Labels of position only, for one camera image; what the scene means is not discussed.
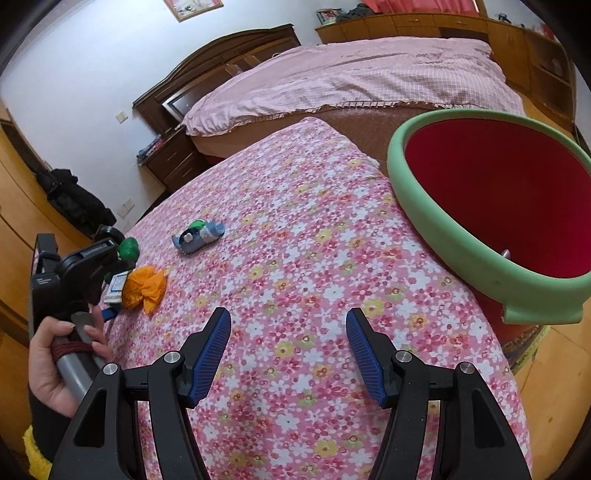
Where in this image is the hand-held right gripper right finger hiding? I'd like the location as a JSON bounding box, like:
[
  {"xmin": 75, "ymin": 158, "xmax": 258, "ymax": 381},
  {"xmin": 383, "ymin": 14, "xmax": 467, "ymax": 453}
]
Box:
[{"xmin": 345, "ymin": 308, "xmax": 532, "ymax": 480}]

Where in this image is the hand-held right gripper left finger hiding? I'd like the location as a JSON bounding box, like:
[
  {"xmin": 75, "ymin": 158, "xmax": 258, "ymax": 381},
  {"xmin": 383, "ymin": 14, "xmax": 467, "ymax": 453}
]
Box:
[{"xmin": 48, "ymin": 307, "xmax": 232, "ymax": 480}]

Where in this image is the white and blue medicine box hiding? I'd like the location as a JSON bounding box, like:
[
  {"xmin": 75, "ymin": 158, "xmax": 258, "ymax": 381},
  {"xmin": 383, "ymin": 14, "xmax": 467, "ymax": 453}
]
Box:
[{"xmin": 104, "ymin": 272, "xmax": 129, "ymax": 305}]

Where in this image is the orange mesh bag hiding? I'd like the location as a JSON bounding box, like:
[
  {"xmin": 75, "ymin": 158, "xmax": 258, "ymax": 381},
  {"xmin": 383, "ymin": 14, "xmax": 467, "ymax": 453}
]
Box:
[{"xmin": 122, "ymin": 265, "xmax": 168, "ymax": 316}]

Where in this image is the red bin with green rim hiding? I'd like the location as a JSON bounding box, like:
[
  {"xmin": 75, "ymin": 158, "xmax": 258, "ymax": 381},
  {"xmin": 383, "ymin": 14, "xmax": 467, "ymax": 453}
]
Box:
[{"xmin": 387, "ymin": 109, "xmax": 591, "ymax": 356}]

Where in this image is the person's left forearm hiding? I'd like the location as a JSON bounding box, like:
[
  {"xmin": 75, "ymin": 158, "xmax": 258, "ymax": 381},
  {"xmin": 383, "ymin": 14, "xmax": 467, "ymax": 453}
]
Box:
[{"xmin": 21, "ymin": 390, "xmax": 70, "ymax": 476}]

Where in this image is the person's left hand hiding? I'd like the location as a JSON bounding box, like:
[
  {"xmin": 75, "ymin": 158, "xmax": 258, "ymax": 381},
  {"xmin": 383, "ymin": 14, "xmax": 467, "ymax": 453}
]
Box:
[{"xmin": 28, "ymin": 305, "xmax": 114, "ymax": 416}]

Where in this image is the green clover-shaped toy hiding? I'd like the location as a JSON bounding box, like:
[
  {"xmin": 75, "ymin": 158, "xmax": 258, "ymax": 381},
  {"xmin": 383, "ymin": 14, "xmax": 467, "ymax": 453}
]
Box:
[{"xmin": 116, "ymin": 237, "xmax": 140, "ymax": 264}]

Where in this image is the black hanging jacket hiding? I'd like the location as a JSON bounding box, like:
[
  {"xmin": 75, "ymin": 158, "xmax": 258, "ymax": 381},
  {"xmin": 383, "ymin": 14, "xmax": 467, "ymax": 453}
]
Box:
[{"xmin": 37, "ymin": 168, "xmax": 116, "ymax": 236}]

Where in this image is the wooden wardrobe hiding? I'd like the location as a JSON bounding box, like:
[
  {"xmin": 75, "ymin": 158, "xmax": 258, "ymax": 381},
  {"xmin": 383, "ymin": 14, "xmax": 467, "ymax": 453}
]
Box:
[{"xmin": 0, "ymin": 106, "xmax": 98, "ymax": 352}]

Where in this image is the pink floral tablecloth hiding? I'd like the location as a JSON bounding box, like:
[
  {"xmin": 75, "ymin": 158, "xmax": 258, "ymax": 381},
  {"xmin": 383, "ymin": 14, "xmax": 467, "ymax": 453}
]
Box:
[{"xmin": 104, "ymin": 117, "xmax": 532, "ymax": 480}]

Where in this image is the stack of books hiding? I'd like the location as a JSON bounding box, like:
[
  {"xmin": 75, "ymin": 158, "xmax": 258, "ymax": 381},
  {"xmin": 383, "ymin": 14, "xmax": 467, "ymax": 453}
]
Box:
[{"xmin": 137, "ymin": 136, "xmax": 164, "ymax": 162}]

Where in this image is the dark wooden nightstand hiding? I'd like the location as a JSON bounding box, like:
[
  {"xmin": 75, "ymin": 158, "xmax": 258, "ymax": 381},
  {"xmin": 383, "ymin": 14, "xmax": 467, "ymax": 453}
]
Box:
[{"xmin": 143, "ymin": 127, "xmax": 208, "ymax": 190}]

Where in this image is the bed with pink cover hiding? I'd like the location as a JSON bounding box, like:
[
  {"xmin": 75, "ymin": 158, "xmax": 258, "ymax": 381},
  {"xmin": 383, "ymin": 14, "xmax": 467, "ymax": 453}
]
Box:
[{"xmin": 182, "ymin": 37, "xmax": 527, "ymax": 137}]

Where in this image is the long wooden cabinet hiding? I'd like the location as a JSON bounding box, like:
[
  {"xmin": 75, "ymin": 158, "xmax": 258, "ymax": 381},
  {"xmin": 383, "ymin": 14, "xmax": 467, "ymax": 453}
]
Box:
[{"xmin": 315, "ymin": 9, "xmax": 578, "ymax": 134}]

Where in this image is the black suction mount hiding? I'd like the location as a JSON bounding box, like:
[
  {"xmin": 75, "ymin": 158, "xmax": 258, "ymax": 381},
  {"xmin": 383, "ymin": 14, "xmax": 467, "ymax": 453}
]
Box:
[{"xmin": 95, "ymin": 224, "xmax": 125, "ymax": 245}]

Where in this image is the dark wooden bed frame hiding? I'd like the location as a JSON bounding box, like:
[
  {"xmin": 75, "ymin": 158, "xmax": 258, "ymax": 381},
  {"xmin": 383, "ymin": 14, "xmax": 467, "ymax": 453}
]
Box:
[{"xmin": 132, "ymin": 24, "xmax": 444, "ymax": 171}]

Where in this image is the framed wall picture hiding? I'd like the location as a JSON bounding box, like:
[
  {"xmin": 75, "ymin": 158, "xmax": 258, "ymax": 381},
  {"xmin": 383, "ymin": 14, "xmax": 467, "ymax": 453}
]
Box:
[{"xmin": 165, "ymin": 0, "xmax": 225, "ymax": 21}]

